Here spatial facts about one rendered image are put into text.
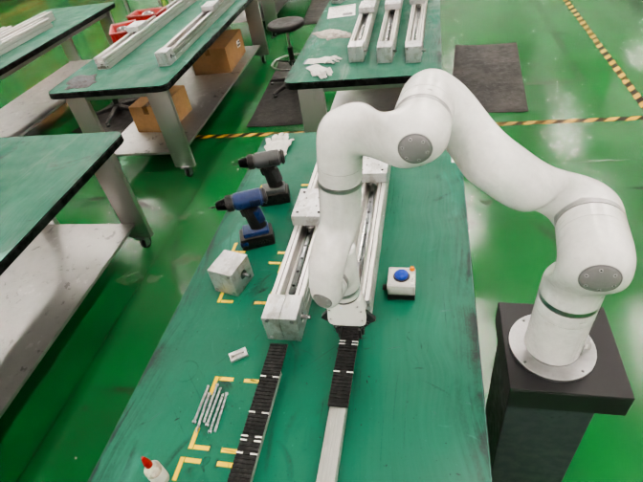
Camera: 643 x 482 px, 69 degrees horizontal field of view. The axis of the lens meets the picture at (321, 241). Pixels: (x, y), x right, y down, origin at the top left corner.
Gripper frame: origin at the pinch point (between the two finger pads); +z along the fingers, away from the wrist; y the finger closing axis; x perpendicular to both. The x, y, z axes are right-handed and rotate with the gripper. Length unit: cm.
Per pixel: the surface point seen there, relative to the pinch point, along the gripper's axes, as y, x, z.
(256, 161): -41, 61, -17
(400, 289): 13.0, 14.3, -1.7
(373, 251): 4.3, 26.0, -5.4
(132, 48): -209, 263, 2
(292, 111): -101, 301, 80
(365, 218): -0.7, 45.8, -2.6
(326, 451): -0.9, -33.9, 0.1
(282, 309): -18.5, 0.9, -6.4
